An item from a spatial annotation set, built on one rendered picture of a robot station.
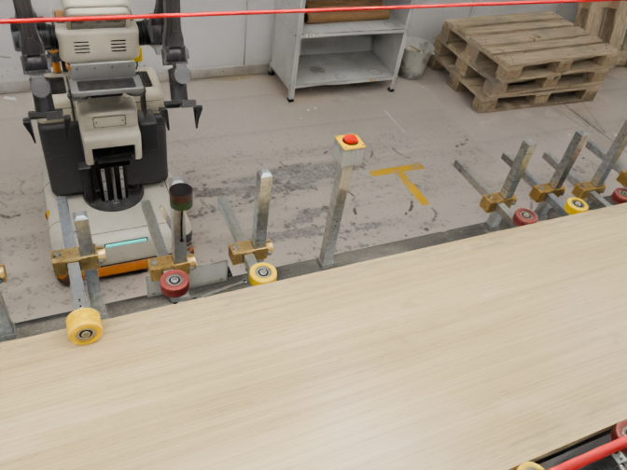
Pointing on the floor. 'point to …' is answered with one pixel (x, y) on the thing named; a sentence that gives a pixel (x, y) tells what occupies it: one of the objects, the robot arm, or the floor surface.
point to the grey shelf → (337, 48)
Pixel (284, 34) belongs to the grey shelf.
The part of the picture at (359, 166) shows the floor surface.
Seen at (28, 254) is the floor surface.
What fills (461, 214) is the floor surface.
